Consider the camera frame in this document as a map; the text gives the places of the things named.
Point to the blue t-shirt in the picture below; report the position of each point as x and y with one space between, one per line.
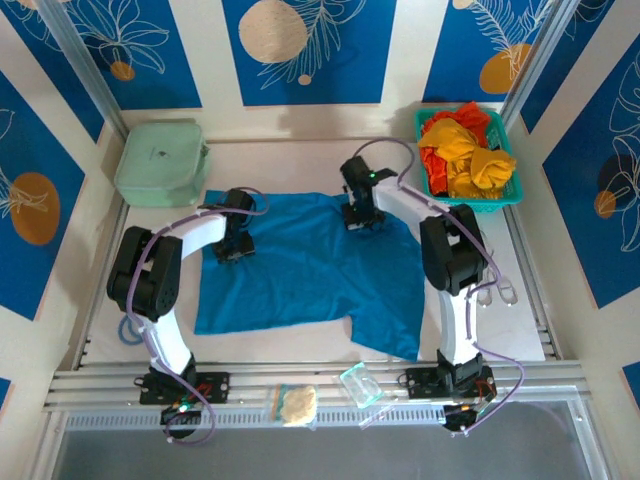
300 260

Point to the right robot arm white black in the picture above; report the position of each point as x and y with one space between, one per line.
457 325

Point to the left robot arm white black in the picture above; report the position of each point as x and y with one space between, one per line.
165 325

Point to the mint green zip case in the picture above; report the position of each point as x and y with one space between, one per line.
160 160

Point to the yellow t-shirt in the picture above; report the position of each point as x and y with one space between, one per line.
450 145

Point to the blue stethoscope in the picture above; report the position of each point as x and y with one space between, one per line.
120 331

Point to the teal plastic basket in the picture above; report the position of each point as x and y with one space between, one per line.
510 202

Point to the plastic bag with beige contents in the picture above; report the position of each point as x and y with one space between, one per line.
297 402

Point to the clear empty plastic bag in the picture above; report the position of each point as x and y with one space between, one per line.
380 415

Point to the blue floral wall panel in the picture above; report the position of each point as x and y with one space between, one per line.
450 50
30 150
165 60
570 60
350 75
575 200

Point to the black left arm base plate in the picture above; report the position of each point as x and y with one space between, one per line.
215 387

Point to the aluminium frame rail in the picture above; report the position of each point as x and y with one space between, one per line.
300 372

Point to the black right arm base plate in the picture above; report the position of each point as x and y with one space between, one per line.
422 385

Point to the aluminium frame post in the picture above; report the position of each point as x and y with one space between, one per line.
545 50
76 50

